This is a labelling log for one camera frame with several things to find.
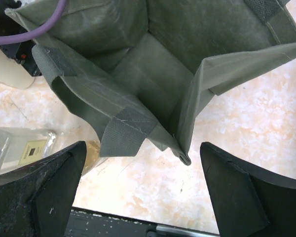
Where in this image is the olive green canvas bag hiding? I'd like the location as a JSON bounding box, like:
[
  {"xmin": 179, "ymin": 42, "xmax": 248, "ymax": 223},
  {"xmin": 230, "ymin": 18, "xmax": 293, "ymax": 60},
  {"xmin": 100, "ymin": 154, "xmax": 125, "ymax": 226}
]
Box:
[{"xmin": 4, "ymin": 0, "xmax": 296, "ymax": 166}]

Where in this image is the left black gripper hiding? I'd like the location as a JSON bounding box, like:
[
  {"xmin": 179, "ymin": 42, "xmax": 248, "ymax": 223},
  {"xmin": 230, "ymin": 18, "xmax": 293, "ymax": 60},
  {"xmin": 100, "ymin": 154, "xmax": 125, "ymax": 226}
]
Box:
[{"xmin": 0, "ymin": 0, "xmax": 41, "ymax": 77}]

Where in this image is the cream bottle left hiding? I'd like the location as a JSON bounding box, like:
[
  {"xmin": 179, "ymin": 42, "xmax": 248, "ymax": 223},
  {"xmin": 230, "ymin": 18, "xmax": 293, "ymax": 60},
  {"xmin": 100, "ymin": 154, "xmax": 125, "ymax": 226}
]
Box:
[{"xmin": 0, "ymin": 50, "xmax": 35, "ymax": 89}]

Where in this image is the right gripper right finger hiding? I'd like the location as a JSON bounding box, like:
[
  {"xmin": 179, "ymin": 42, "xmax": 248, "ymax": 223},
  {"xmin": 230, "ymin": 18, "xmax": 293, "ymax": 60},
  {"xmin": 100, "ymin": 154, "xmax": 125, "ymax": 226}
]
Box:
[{"xmin": 200, "ymin": 142, "xmax": 296, "ymax": 237}]

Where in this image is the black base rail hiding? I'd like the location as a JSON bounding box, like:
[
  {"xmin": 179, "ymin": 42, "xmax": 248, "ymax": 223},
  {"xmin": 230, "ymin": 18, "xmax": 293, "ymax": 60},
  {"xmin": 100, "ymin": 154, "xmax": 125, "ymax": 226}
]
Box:
[{"xmin": 64, "ymin": 207, "xmax": 218, "ymax": 237}]

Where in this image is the clear square bottle front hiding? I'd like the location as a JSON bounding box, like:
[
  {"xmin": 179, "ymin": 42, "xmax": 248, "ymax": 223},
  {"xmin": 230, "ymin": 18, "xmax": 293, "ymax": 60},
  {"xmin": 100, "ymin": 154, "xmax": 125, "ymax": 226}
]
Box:
[{"xmin": 0, "ymin": 127, "xmax": 56, "ymax": 175}]

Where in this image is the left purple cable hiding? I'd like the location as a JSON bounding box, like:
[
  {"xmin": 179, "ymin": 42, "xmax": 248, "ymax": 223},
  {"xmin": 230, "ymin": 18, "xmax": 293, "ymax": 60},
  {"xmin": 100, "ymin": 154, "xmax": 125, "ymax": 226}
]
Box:
[{"xmin": 0, "ymin": 0, "xmax": 70, "ymax": 45}]

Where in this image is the amber liquid bottle white cap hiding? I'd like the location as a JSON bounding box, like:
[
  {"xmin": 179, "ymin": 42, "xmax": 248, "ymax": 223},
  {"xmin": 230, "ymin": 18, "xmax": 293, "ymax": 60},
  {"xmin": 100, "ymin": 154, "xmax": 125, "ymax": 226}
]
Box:
[{"xmin": 81, "ymin": 141, "xmax": 108, "ymax": 176}]

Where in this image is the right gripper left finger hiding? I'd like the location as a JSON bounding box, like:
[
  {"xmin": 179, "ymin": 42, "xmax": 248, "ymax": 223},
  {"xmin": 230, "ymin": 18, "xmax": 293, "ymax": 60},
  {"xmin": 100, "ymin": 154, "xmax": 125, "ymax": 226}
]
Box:
[{"xmin": 0, "ymin": 141, "xmax": 87, "ymax": 237}]

